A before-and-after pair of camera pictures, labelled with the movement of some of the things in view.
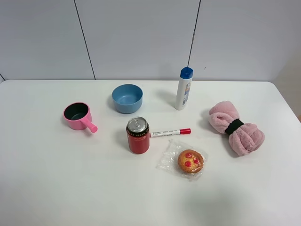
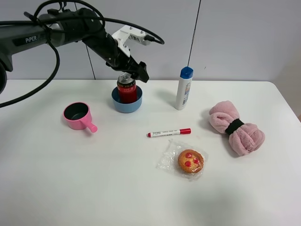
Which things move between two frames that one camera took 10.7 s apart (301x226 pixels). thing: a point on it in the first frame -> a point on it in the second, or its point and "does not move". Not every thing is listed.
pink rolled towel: [244, 138] does not move
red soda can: [138, 129] -> [127, 88]
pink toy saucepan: [78, 115] does not move
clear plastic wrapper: [183, 159] does not move
